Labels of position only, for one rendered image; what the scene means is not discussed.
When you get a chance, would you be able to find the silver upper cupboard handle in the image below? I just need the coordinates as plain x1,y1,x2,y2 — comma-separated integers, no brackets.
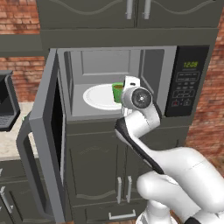
142,0,152,20
125,0,134,20

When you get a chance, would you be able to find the grey microwave door handle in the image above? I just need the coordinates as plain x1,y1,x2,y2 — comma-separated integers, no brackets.
16,114,49,219

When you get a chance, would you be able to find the grey counter cupboard run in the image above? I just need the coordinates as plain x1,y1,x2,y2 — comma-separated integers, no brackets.
0,158,47,224

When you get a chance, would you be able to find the silver drawer handle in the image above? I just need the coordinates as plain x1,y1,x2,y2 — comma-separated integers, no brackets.
108,208,137,221

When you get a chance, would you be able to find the grey drawer front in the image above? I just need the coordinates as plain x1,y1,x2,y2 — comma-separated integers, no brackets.
71,200,148,224

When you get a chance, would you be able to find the green mug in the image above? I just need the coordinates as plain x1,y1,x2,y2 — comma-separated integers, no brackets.
111,82,126,104

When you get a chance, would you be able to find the grey lower cupboard door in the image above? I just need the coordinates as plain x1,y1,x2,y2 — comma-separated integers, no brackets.
125,141,152,203
66,139,127,207

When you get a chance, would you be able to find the grey upper cupboard door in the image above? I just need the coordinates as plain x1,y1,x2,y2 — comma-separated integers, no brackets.
36,0,137,31
136,0,224,30

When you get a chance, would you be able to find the silver cupboard handle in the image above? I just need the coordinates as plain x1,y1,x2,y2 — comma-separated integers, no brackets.
125,0,134,20
142,0,152,20
125,175,133,204
115,176,123,205

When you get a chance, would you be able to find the grey cupboard door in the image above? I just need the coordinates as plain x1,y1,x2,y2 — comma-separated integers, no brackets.
36,0,137,31
125,141,152,203
66,139,127,207
136,0,224,30

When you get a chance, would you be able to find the grey wall shelf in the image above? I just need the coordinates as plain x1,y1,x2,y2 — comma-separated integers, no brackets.
0,33,42,58

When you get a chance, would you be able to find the grey microwave oven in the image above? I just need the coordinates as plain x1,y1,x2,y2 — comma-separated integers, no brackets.
56,45,211,122

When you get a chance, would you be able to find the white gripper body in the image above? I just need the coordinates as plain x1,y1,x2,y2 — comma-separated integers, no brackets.
121,75,141,118

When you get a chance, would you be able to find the silver lower cupboard handle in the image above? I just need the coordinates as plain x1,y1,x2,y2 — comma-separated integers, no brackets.
125,175,133,204
115,176,123,205

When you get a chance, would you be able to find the grey microwave door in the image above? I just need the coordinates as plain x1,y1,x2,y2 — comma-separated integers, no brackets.
28,47,67,224

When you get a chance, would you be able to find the white round turntable plate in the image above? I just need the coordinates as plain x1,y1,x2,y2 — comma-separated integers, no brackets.
82,83,124,111

